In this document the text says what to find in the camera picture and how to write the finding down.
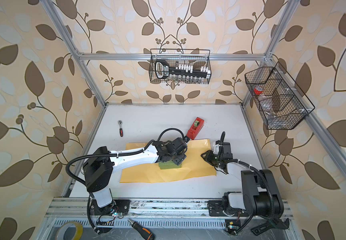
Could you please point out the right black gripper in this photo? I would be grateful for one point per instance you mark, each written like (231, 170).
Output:
(208, 157)

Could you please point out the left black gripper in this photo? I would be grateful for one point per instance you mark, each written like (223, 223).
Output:
(182, 157)

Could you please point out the green gift box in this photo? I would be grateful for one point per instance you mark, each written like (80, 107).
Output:
(168, 165)

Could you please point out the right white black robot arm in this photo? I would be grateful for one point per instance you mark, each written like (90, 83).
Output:
(260, 196)

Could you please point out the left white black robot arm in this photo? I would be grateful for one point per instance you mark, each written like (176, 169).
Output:
(94, 171)

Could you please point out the red tape dispenser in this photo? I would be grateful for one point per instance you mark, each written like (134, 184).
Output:
(195, 128)

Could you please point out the red cap plastic bottle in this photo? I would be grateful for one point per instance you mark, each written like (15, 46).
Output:
(266, 103)

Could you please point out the orange black screwdriver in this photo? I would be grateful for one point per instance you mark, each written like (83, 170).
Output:
(145, 233)

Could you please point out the black socket set holder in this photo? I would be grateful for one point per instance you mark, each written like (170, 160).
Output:
(163, 70)

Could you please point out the red handled ratchet wrench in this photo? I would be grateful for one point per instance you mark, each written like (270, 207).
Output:
(120, 128)

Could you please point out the right black wire basket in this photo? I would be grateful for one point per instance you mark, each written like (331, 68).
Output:
(292, 105)

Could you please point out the black wire basket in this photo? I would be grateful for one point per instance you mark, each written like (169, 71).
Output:
(292, 105)
(196, 57)

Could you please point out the back black wire basket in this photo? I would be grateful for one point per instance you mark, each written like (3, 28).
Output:
(196, 57)

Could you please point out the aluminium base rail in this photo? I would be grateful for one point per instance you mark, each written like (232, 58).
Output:
(145, 208)

